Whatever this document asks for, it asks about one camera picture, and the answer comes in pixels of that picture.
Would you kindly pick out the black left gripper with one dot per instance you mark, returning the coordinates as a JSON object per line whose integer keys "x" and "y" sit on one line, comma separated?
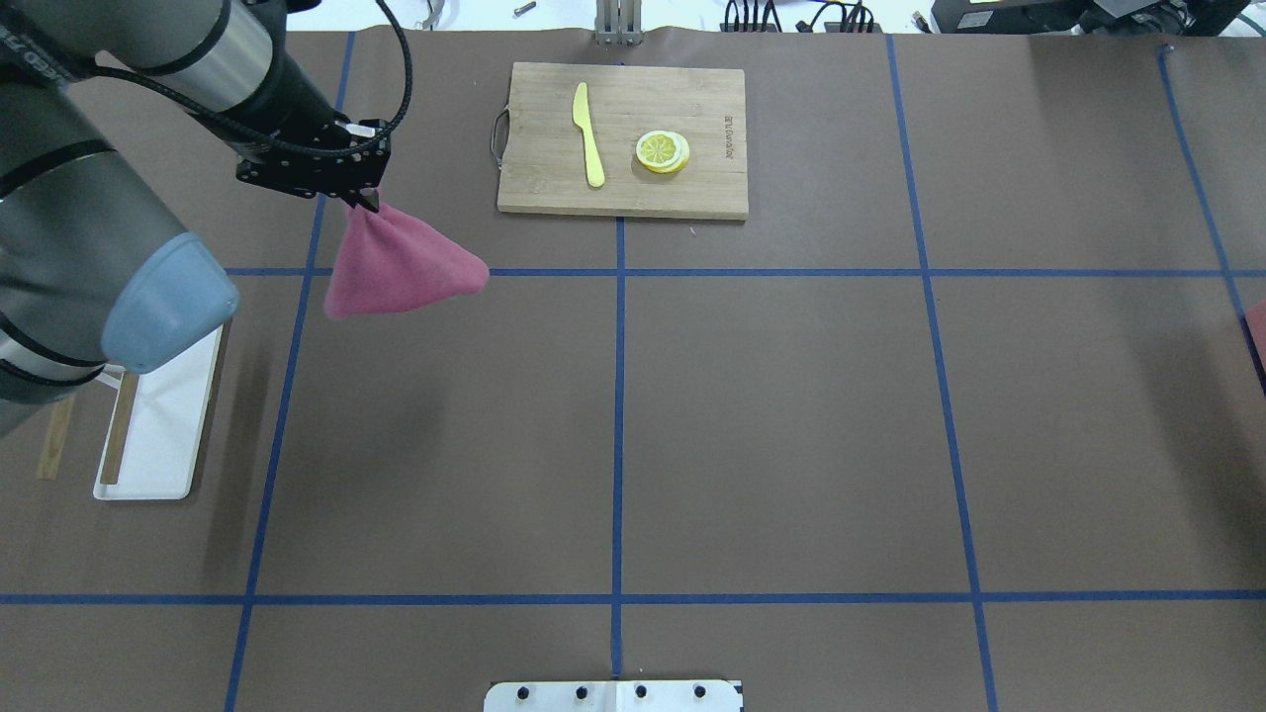
{"x": 293, "y": 102}

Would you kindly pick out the pink red towel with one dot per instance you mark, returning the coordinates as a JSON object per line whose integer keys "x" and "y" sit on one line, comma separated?
{"x": 389, "y": 262}

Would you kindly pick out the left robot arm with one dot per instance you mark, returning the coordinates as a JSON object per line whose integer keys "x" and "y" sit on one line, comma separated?
{"x": 97, "y": 271}

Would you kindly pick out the wooden cutting board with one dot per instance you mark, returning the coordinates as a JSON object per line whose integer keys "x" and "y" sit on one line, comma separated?
{"x": 542, "y": 164}

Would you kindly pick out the yellow plastic knife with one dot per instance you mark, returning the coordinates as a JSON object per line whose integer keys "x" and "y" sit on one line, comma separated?
{"x": 594, "y": 168}

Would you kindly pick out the white rectangular tray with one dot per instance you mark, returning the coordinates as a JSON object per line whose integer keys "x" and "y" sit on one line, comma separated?
{"x": 173, "y": 411}

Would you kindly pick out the yellow lemon slices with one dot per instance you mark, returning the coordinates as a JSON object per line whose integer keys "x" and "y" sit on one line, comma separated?
{"x": 662, "y": 152}

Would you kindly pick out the wooden chopstick on tray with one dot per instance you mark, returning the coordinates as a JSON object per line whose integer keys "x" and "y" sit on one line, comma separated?
{"x": 126, "y": 385}

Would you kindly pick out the wooden chopstick beside tray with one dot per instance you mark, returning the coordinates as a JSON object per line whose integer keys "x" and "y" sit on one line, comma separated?
{"x": 56, "y": 436}

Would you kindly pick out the aluminium frame post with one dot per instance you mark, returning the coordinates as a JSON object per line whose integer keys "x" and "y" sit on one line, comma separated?
{"x": 618, "y": 22}

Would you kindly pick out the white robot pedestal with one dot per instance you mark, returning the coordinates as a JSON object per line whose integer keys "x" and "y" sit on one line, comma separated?
{"x": 616, "y": 695}

